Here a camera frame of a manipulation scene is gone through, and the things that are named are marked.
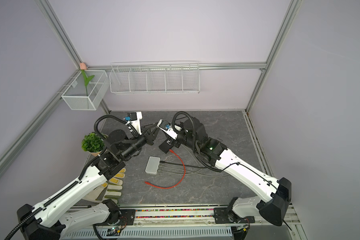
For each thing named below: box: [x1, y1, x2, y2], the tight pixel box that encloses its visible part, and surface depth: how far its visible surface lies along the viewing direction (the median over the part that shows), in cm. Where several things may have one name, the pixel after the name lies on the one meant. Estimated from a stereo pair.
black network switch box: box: [158, 141, 174, 154], surface depth 101 cm
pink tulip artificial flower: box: [79, 62, 95, 97], surface depth 92 cm
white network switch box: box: [145, 156, 161, 175], surface depth 91 cm
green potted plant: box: [81, 132, 105, 157], surface depth 87 cm
